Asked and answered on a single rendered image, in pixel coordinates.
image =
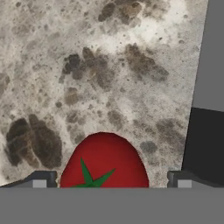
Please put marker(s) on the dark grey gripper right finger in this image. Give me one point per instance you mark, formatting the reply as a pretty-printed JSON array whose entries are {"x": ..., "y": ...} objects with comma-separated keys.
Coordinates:
[{"x": 180, "y": 178}]

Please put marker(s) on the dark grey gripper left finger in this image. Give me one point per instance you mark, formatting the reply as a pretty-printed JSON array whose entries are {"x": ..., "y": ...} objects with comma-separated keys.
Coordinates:
[{"x": 43, "y": 178}]

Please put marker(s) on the red tomato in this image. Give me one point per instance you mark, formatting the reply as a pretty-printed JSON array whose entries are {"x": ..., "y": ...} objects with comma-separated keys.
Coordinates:
[{"x": 116, "y": 157}]

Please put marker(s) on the grey and black stove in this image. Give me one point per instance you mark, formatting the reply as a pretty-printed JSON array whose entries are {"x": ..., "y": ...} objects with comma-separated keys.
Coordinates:
[{"x": 208, "y": 87}]

